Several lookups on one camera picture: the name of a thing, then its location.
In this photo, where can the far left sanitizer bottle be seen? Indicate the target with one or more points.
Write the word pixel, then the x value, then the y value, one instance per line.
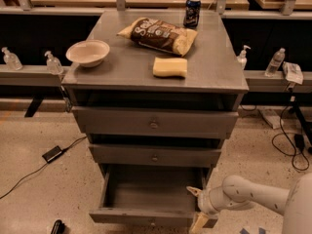
pixel 11 59

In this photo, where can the white bowl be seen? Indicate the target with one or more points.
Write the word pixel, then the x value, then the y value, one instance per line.
pixel 88 53

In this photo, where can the brown chip bag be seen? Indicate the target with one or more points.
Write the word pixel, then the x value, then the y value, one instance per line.
pixel 160 35

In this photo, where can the grey middle drawer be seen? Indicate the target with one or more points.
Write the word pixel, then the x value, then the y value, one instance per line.
pixel 154 155

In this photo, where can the clear water bottle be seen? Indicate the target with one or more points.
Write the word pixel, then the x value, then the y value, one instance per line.
pixel 275 63

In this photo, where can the grey drawer cabinet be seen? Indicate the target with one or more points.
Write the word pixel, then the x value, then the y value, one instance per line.
pixel 214 80

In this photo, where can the grey bottom drawer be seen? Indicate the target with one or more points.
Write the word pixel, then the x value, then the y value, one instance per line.
pixel 149 195

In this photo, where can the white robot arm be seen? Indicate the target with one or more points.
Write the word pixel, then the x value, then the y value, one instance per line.
pixel 237 194

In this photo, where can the white packet on shelf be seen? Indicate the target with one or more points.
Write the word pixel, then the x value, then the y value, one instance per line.
pixel 292 72

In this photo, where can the black object on floor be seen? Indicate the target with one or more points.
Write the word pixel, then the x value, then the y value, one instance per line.
pixel 58 227

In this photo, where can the black power adapter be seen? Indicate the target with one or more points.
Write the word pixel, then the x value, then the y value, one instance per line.
pixel 52 154

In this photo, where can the right sanitizer bottle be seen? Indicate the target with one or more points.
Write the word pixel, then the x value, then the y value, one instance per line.
pixel 241 58

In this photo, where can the yellow sponge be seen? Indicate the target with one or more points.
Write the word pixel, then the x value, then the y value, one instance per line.
pixel 170 67

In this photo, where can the grey top drawer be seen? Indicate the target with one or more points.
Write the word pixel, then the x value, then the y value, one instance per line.
pixel 155 122

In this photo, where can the sanitizer bottle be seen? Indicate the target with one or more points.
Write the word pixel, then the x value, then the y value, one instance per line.
pixel 241 58
pixel 53 64
pixel 11 59

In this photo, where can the grey drawer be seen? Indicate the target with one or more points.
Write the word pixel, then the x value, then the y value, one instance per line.
pixel 154 155
pixel 155 122
pixel 149 195

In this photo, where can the blue soda can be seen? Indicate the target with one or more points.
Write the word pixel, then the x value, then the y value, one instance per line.
pixel 192 13

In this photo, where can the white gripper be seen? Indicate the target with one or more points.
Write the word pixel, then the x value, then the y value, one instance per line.
pixel 206 201

